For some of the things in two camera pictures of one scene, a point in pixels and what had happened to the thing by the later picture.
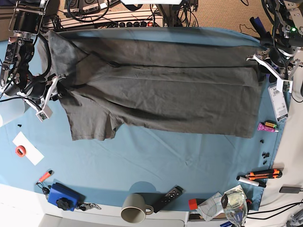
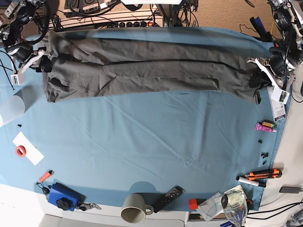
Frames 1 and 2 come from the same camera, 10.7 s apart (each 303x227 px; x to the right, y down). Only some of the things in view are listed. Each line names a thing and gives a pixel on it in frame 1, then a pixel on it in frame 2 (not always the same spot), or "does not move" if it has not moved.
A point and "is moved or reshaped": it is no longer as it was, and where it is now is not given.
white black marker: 250,181 does not move
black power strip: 136,24 does not move
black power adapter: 290,189 does not move
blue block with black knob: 64,197 does not move
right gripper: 36,89 to 24,54
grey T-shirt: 175,80 is moved or reshaped
